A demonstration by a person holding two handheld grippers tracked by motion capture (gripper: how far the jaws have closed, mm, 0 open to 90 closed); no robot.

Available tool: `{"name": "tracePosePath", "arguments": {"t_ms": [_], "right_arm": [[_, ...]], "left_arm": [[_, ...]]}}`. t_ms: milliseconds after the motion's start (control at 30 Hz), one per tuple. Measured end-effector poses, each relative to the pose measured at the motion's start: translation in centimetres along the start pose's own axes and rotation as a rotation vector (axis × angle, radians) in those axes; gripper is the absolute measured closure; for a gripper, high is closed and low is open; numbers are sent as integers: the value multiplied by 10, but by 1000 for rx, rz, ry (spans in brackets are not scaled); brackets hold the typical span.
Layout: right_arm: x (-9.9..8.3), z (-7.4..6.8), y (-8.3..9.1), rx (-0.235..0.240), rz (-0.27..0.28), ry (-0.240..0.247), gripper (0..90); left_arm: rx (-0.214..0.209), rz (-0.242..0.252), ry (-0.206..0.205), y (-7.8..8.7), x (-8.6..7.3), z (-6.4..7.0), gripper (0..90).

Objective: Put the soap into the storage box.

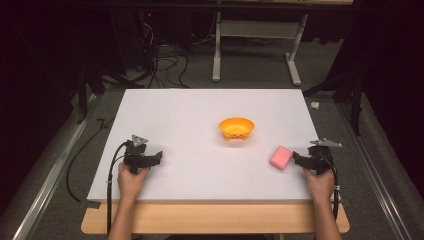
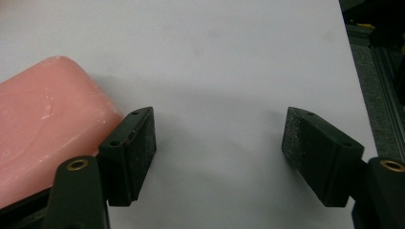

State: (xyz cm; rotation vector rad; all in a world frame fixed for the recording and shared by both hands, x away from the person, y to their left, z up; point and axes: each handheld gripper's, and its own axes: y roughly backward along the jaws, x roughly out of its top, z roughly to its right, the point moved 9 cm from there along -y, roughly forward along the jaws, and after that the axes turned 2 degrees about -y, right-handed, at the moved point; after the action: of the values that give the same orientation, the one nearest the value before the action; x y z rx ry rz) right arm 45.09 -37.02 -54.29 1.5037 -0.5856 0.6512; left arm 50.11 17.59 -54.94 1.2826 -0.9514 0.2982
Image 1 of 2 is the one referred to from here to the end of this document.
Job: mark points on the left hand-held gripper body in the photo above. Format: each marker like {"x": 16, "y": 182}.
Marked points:
{"x": 135, "y": 155}

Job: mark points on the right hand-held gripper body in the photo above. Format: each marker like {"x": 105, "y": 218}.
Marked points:
{"x": 320, "y": 155}

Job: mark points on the pink soap bar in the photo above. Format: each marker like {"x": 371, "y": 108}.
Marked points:
{"x": 281, "y": 158}

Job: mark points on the orange plastic bowl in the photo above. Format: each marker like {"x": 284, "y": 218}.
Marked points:
{"x": 236, "y": 128}

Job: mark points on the person's left hand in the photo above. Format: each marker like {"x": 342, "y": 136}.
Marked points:
{"x": 130, "y": 181}

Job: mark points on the person's right hand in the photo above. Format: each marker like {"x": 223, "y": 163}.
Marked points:
{"x": 319, "y": 185}

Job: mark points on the small white floor scrap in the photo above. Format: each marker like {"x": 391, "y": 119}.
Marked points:
{"x": 315, "y": 105}

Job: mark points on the white table mat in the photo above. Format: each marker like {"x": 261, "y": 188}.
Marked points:
{"x": 206, "y": 146}

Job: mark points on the black stand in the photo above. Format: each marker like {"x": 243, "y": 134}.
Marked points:
{"x": 346, "y": 90}
{"x": 91, "y": 80}

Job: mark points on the wooden table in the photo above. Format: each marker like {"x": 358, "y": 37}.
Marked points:
{"x": 213, "y": 218}

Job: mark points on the aluminium floor rail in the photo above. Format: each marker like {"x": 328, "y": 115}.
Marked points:
{"x": 373, "y": 180}
{"x": 50, "y": 181}

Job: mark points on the grey metal desk frame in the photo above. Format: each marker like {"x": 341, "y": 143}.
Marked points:
{"x": 256, "y": 43}

